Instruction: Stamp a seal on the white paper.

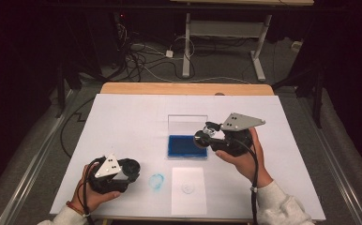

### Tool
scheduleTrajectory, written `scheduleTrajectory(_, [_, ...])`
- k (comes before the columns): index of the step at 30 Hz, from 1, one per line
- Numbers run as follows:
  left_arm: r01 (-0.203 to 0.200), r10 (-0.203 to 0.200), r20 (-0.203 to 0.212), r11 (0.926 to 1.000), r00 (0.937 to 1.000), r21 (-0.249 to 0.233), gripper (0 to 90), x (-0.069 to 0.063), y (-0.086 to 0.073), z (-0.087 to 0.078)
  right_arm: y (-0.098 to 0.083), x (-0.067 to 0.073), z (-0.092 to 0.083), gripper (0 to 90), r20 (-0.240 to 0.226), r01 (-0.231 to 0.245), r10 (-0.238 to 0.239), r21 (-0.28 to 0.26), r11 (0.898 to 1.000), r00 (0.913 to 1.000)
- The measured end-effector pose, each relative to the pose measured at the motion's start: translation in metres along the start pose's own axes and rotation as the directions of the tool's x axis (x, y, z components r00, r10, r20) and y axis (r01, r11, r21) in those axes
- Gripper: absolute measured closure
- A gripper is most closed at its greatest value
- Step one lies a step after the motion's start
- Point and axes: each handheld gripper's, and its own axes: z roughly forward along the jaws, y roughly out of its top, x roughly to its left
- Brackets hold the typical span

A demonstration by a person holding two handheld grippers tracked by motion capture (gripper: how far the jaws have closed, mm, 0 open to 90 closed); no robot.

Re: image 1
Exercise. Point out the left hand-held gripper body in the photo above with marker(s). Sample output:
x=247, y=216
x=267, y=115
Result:
x=107, y=168

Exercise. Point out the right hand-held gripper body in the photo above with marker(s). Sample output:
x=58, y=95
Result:
x=240, y=122

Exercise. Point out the round black stamp cap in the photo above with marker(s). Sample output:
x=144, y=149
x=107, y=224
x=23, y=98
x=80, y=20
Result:
x=134, y=169

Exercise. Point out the round black stamp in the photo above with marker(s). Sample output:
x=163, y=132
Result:
x=200, y=139

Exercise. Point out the blue ink pad clear case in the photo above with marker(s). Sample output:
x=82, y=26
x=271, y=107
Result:
x=182, y=146

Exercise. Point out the person's left hand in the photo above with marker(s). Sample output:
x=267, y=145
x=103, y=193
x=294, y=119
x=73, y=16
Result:
x=88, y=200

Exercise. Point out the person's right hand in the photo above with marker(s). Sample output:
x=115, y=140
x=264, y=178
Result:
x=248, y=165

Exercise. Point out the small clear blue object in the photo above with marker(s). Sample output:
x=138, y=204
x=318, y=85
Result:
x=156, y=182

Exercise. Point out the large white table cover sheet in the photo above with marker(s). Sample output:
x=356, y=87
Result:
x=132, y=125

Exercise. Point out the wooden table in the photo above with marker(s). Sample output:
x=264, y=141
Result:
x=182, y=88

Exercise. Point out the small white paper sheet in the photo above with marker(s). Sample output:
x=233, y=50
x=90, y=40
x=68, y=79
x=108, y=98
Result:
x=189, y=200

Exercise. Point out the black metal stand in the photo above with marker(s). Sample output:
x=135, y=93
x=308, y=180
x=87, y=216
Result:
x=61, y=90
x=317, y=100

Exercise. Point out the small white power adapter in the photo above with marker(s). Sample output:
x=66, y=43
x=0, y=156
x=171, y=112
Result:
x=169, y=53

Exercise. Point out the aluminium floor rail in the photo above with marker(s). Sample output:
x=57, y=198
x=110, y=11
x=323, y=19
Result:
x=35, y=162
x=335, y=162

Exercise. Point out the white metal desk frame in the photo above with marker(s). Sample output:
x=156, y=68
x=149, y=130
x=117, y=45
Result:
x=226, y=28

